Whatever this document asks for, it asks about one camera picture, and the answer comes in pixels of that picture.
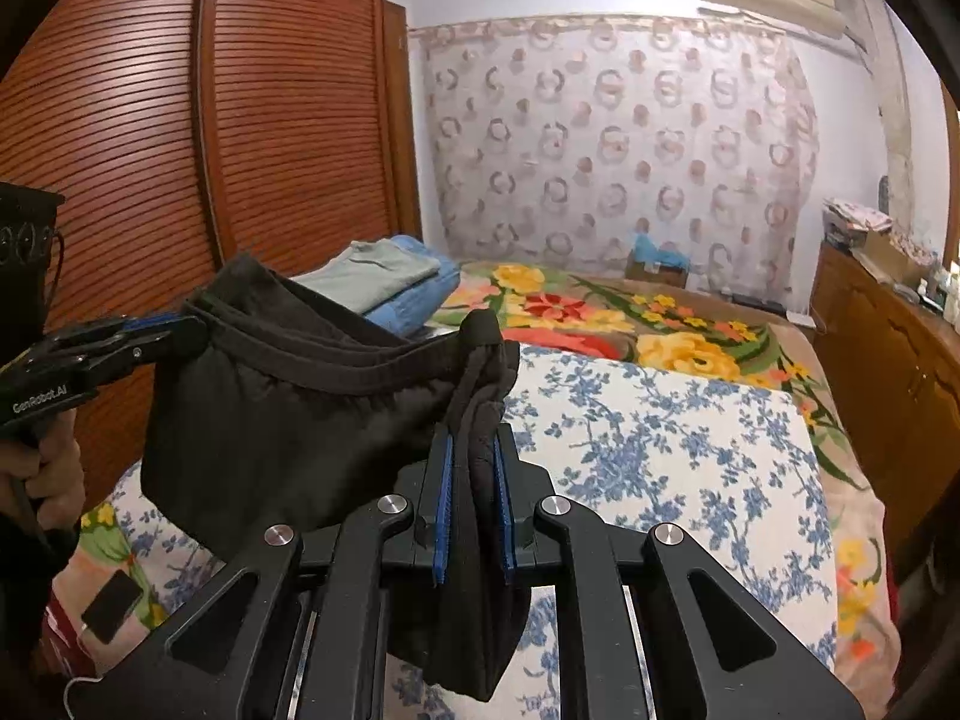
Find wooden cabinet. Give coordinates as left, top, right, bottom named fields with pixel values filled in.
left=810, top=240, right=960, bottom=541

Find black pants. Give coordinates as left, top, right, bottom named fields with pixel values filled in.
left=141, top=253, right=533, bottom=698

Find folded blue denim jeans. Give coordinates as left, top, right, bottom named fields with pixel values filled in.
left=360, top=234, right=460, bottom=335

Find folded grey-green pants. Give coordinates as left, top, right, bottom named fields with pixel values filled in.
left=289, top=238, right=443, bottom=312

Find person's left hand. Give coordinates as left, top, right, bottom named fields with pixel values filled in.
left=0, top=431, right=85, bottom=537

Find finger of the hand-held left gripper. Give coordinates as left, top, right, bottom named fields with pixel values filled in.
left=71, top=319, right=209, bottom=391
left=64, top=313, right=188, bottom=350

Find wooden louvered wardrobe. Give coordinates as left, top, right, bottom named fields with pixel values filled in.
left=0, top=0, right=421, bottom=511

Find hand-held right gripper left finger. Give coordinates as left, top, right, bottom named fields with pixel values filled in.
left=75, top=424, right=458, bottom=720

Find cardboard box with blue cloth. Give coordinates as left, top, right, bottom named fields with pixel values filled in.
left=625, top=232, right=691, bottom=290

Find blue floral white bedsheet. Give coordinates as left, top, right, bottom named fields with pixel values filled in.
left=112, top=341, right=837, bottom=720

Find wooden window frame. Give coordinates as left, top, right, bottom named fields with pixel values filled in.
left=940, top=82, right=960, bottom=256

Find open cardboard box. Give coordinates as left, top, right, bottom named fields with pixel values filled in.
left=855, top=229, right=935, bottom=286

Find circle patterned curtain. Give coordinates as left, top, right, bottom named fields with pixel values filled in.
left=409, top=15, right=818, bottom=301

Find stack of printed cloths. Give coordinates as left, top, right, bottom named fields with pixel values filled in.
left=821, top=196, right=893, bottom=248

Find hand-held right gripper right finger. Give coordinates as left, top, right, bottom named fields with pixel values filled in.
left=491, top=424, right=863, bottom=720

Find black smartphone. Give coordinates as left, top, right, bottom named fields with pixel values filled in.
left=81, top=570, right=143, bottom=644

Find cluster of small bottles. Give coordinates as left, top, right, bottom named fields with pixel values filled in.
left=896, top=255, right=960, bottom=314

